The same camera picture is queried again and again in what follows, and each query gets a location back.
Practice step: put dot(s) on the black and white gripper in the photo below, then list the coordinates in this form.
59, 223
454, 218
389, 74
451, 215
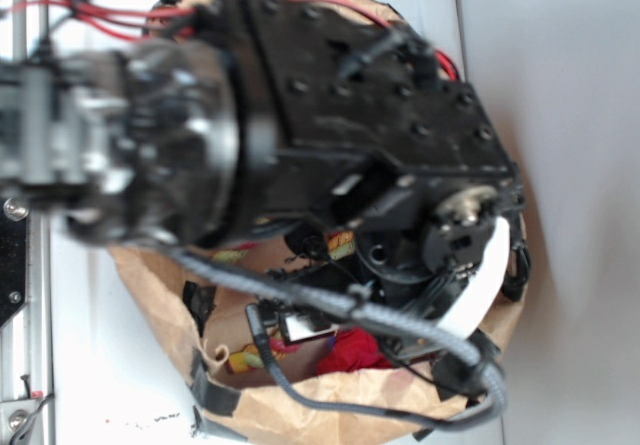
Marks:
388, 173

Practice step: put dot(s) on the red paper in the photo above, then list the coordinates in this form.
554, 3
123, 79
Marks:
350, 351

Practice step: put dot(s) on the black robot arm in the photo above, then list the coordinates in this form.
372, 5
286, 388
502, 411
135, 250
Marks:
169, 145

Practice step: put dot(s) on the brown paper bag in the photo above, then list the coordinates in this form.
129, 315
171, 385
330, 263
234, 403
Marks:
200, 322

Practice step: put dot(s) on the multicolour twisted rope toy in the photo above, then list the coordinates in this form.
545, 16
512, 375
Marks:
285, 337

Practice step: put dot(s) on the black metal bracket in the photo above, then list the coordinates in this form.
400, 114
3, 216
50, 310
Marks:
14, 251

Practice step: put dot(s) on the aluminium frame rail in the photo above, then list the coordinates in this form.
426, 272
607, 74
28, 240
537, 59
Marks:
26, 341

